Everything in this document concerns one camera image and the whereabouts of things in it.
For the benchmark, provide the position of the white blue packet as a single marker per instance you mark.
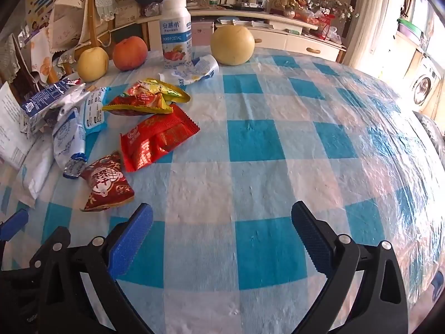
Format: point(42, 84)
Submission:
point(94, 111)

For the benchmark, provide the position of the white artificial flowers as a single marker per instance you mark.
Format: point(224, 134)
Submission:
point(328, 3)

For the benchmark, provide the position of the white printed paper packet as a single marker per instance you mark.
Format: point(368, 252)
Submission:
point(10, 125)

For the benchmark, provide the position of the golden ornament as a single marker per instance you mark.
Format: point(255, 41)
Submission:
point(285, 0)

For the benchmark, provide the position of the cream curtain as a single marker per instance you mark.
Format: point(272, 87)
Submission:
point(372, 24)

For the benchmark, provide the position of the white blue wrapper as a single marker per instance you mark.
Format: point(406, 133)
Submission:
point(194, 70)

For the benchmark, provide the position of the white washing machine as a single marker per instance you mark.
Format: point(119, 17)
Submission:
point(424, 83)

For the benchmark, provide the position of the dining table with orange-print cloth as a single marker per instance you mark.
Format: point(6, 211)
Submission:
point(41, 54)

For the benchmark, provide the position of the small yellow pear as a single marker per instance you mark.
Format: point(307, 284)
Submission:
point(92, 64)

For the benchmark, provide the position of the dark red snack packet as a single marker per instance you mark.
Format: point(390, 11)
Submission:
point(106, 184)

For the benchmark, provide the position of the large yellow pear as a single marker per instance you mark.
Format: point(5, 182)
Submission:
point(232, 45)

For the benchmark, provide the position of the blue milk carton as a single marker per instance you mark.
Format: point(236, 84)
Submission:
point(45, 97)

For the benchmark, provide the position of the blue white checked tablecloth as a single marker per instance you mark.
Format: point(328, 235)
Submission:
point(264, 167)

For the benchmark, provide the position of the yellow green snack wrapper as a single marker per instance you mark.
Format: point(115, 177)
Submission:
point(170, 91)

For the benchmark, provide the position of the pink storage box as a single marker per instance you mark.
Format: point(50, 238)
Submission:
point(201, 33)

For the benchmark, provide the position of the white yogurt bottle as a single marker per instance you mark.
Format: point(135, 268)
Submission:
point(177, 34)

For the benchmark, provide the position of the dark brown chair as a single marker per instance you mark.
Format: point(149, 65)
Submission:
point(10, 55)

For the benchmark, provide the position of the bright red snack wrapper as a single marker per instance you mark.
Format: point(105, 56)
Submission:
point(156, 141)

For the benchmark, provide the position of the red plastic bag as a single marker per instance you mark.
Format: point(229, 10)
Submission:
point(326, 28)

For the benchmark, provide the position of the white printed food cover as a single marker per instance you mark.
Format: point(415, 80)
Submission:
point(67, 17)

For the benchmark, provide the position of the wooden chair with food cover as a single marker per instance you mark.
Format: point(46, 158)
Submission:
point(91, 21)

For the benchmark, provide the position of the paper trash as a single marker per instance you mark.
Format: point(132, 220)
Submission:
point(36, 172)

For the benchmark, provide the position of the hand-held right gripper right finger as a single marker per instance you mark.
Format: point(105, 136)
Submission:
point(311, 240)

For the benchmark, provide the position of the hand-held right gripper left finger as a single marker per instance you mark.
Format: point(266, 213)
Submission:
point(132, 241)

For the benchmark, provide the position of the orange yellow-edged snack wrapper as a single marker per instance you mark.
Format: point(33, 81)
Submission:
point(139, 103)

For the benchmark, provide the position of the white blue spout pouch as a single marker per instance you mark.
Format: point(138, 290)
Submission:
point(67, 139)

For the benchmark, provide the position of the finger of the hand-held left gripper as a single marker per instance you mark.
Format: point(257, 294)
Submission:
point(14, 223)

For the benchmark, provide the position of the red apple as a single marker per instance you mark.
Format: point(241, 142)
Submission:
point(130, 54)

